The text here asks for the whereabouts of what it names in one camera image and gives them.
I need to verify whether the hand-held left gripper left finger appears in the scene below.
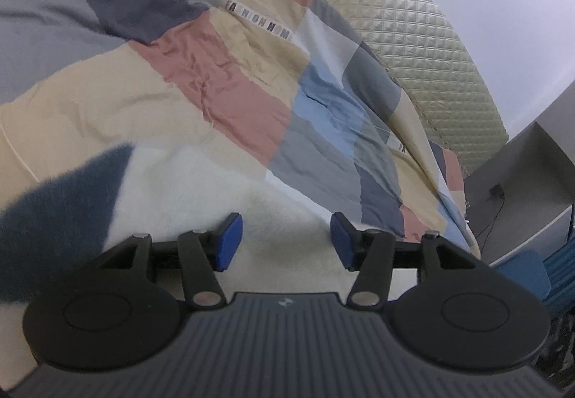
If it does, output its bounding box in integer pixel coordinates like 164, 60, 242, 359
96, 213, 244, 309

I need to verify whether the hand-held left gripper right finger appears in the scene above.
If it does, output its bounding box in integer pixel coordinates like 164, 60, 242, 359
330, 213, 479, 309

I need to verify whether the cream sweater with navy stripes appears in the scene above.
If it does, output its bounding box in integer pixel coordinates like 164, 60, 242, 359
0, 143, 425, 385

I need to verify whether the patchwork quilt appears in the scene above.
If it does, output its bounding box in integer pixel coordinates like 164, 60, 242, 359
0, 0, 483, 259

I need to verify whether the blue fabric item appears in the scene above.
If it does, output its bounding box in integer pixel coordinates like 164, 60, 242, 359
494, 247, 552, 304

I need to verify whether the cream quilted headboard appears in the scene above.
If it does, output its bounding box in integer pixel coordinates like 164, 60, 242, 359
216, 0, 508, 176

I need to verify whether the black charger cable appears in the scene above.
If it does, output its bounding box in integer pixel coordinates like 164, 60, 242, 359
474, 196, 506, 242

